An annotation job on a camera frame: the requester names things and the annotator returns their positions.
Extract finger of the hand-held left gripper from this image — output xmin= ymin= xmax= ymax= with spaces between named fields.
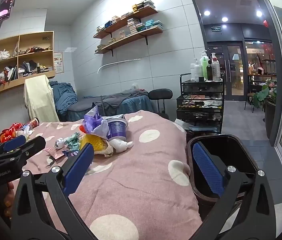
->
xmin=0 ymin=135 xmax=47 ymax=167
xmin=0 ymin=134 xmax=27 ymax=156

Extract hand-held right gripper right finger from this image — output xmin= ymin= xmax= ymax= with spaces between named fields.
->
xmin=192 ymin=141 xmax=277 ymax=240

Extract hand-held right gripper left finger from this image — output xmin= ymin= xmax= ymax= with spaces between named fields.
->
xmin=10 ymin=142 xmax=95 ymax=240

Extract red foam net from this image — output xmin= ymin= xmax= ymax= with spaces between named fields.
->
xmin=0 ymin=123 xmax=27 ymax=143

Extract black trash bin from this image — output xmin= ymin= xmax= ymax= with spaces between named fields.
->
xmin=186 ymin=134 xmax=264 ymax=220

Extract purple yogurt cup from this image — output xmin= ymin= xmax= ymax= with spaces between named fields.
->
xmin=106 ymin=119 xmax=129 ymax=142

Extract small plastic bottle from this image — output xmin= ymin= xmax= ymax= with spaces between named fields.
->
xmin=16 ymin=127 xmax=33 ymax=137

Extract blue candy wrapper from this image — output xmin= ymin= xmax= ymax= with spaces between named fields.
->
xmin=62 ymin=149 xmax=80 ymax=157

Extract brown can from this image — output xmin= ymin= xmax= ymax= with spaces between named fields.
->
xmin=26 ymin=117 xmax=40 ymax=130

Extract pink packet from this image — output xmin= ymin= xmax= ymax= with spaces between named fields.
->
xmin=45 ymin=147 xmax=65 ymax=159

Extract green crumpled wrapper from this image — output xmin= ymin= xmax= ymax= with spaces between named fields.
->
xmin=65 ymin=132 xmax=81 ymax=149

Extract yellow foam net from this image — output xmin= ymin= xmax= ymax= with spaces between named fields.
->
xmin=80 ymin=133 xmax=108 ymax=154

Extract cream towel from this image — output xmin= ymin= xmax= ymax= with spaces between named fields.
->
xmin=24 ymin=75 xmax=60 ymax=123

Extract white crumpled tissue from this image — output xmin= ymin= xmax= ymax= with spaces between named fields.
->
xmin=108 ymin=137 xmax=134 ymax=153

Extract purple plastic bag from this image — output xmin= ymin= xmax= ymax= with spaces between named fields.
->
xmin=82 ymin=106 xmax=110 ymax=138

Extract blue quilt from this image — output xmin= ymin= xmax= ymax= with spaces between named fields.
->
xmin=50 ymin=81 xmax=78 ymax=115

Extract black drawer cart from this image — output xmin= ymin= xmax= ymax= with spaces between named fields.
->
xmin=176 ymin=73 xmax=225 ymax=133

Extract grey blanket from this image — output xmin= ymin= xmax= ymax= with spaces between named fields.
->
xmin=67 ymin=90 xmax=149 ymax=114

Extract blue covered massage bed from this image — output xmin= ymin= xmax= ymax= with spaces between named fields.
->
xmin=56 ymin=90 xmax=161 ymax=122

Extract black chair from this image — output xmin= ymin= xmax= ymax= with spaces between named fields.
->
xmin=148 ymin=89 xmax=174 ymax=119

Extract potted plant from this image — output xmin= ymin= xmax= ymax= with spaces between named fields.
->
xmin=253 ymin=79 xmax=277 ymax=140

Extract dark brown bottle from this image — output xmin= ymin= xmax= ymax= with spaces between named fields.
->
xmin=206 ymin=60 xmax=214 ymax=80

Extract white pump bottle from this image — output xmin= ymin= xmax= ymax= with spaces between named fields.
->
xmin=190 ymin=58 xmax=201 ymax=82

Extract clear plastic bottle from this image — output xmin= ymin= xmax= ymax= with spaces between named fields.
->
xmin=211 ymin=52 xmax=222 ymax=82

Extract green pump bottle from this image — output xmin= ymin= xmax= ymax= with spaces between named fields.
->
xmin=200 ymin=50 xmax=210 ymax=79

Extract white curved pipe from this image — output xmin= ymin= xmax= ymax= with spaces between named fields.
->
xmin=98 ymin=58 xmax=141 ymax=74

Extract smartphone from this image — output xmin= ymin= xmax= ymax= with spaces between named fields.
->
xmin=0 ymin=0 xmax=18 ymax=24

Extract row of stacked boxes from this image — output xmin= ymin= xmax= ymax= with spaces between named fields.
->
xmin=95 ymin=0 xmax=155 ymax=34

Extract wall poster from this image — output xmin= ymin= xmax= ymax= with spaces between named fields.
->
xmin=54 ymin=51 xmax=64 ymax=74

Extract wooden wall cabinet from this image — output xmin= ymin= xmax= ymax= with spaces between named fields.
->
xmin=0 ymin=31 xmax=56 ymax=98

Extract wooden wall shelf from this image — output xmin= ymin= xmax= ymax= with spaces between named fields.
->
xmin=93 ymin=6 xmax=158 ymax=39
xmin=94 ymin=26 xmax=163 ymax=57

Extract wooden wall shelves with books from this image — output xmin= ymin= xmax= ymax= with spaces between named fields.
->
xmin=95 ymin=17 xmax=163 ymax=53

